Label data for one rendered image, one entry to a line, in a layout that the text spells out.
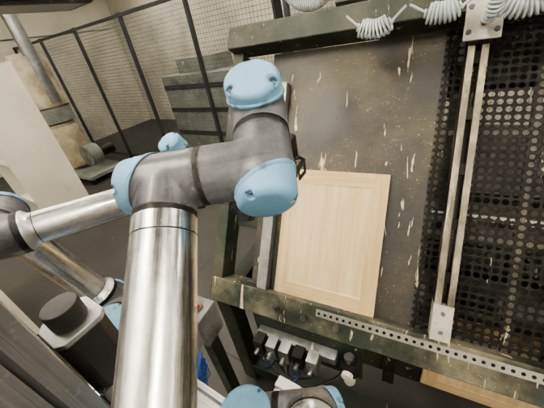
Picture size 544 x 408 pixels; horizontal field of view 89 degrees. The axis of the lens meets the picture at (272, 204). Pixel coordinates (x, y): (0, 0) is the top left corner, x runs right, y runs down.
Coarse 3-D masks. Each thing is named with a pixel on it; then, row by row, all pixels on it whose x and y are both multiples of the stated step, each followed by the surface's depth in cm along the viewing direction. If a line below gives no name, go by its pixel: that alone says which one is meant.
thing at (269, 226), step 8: (288, 88) 126; (288, 96) 127; (272, 216) 127; (264, 224) 129; (272, 224) 127; (264, 232) 129; (272, 232) 128; (264, 240) 129; (272, 240) 129; (264, 248) 129; (272, 248) 130; (264, 256) 129; (272, 256) 131; (264, 264) 129; (264, 272) 129; (264, 280) 129; (264, 288) 129
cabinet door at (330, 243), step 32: (320, 192) 120; (352, 192) 114; (384, 192) 108; (288, 224) 126; (320, 224) 119; (352, 224) 113; (384, 224) 108; (288, 256) 126; (320, 256) 119; (352, 256) 113; (288, 288) 125; (320, 288) 119; (352, 288) 113
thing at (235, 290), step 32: (224, 288) 137; (256, 288) 129; (288, 320) 122; (320, 320) 116; (384, 320) 109; (384, 352) 105; (416, 352) 100; (480, 352) 92; (480, 384) 92; (512, 384) 88
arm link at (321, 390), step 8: (280, 392) 60; (288, 392) 60; (296, 392) 60; (304, 392) 58; (312, 392) 58; (320, 392) 58; (328, 392) 58; (336, 392) 58; (280, 400) 58; (288, 400) 58; (296, 400) 55; (304, 400) 54; (312, 400) 53; (320, 400) 54; (328, 400) 56; (336, 400) 56
